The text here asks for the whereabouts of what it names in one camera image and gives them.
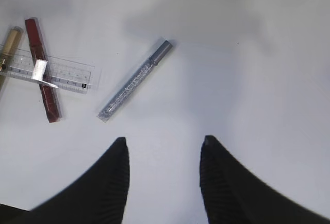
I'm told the clear plastic ruler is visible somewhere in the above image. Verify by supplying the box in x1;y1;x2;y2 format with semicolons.
2;49;95;94

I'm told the silver glitter pen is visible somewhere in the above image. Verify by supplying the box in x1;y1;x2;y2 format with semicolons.
97;40;173;122

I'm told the gold glitter pen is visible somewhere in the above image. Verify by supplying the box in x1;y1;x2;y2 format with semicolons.
1;26;23;89

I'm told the red glitter pen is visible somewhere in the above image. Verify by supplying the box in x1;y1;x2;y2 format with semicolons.
25;18;61;123

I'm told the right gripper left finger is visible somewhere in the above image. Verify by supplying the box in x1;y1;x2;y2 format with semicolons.
1;137;129;223

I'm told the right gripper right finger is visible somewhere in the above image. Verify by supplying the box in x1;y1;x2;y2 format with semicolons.
199;135;329;223

